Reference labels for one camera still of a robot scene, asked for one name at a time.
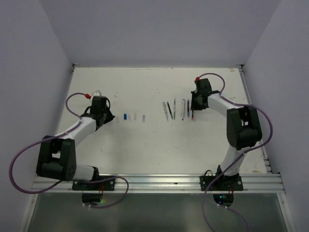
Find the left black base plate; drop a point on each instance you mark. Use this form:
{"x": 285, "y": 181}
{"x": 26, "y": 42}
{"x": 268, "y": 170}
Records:
{"x": 101, "y": 183}

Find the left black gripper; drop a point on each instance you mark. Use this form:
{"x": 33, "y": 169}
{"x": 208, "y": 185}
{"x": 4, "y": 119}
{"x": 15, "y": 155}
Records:
{"x": 110, "y": 116}

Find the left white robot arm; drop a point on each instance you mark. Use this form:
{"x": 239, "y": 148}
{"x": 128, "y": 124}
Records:
{"x": 57, "y": 156}

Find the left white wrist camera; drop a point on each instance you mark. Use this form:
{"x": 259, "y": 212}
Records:
{"x": 96, "y": 93}

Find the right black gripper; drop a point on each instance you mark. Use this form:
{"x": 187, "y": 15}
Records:
{"x": 193, "y": 106}

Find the clear slim pen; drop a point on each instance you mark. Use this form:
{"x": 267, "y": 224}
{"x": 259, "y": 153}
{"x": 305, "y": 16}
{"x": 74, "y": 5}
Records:
{"x": 165, "y": 111}

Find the aluminium front rail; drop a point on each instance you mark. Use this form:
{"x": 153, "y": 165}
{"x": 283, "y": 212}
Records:
{"x": 193, "y": 183}

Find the clear grey pen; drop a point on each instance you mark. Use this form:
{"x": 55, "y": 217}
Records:
{"x": 174, "y": 108}

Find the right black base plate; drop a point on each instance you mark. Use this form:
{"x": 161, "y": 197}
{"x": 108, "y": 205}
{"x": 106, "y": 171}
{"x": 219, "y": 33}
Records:
{"x": 225, "y": 183}

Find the green barrel pen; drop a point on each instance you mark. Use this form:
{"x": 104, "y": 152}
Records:
{"x": 170, "y": 111}

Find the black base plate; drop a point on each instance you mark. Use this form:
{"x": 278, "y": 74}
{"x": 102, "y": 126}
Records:
{"x": 101, "y": 183}
{"x": 225, "y": 183}

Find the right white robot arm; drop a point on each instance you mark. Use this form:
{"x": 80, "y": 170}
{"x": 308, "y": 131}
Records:
{"x": 243, "y": 128}

